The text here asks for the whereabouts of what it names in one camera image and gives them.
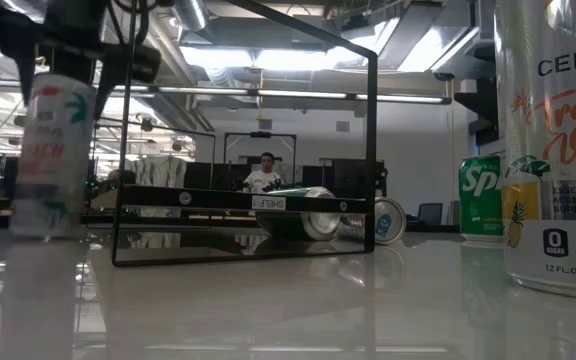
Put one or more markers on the wooden tray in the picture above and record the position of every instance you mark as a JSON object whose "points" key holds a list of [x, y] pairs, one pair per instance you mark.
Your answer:
{"points": [[208, 200]]}

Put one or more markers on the silver and blue can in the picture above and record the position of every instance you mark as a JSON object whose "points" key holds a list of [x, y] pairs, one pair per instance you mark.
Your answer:
{"points": [[393, 222]]}

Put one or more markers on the black office chair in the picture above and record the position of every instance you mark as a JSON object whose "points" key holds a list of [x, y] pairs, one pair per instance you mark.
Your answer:
{"points": [[430, 214]]}

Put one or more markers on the green Sprite can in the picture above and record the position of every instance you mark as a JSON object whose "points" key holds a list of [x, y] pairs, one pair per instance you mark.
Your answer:
{"points": [[480, 200]]}

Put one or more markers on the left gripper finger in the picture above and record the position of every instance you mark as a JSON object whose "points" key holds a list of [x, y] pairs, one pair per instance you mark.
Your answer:
{"points": [[18, 35], [133, 64]]}

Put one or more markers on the person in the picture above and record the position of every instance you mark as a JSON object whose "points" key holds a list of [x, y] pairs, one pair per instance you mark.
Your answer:
{"points": [[263, 180]]}

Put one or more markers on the silver air duct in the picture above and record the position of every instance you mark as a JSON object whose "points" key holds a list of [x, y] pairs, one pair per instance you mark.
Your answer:
{"points": [[190, 15]]}

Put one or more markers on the black computer monitor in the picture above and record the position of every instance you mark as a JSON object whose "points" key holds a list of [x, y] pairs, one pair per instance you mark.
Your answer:
{"points": [[198, 176], [348, 175]]}

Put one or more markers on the Celsius Peach Vibe can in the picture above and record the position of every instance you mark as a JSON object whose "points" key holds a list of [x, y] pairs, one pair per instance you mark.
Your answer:
{"points": [[53, 150]]}

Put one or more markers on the dark green soda can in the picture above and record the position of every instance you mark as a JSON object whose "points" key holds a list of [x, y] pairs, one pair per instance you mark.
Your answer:
{"points": [[318, 225]]}

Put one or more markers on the long ceiling light strip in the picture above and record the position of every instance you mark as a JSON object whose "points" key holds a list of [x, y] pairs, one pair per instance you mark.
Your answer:
{"points": [[298, 94]]}

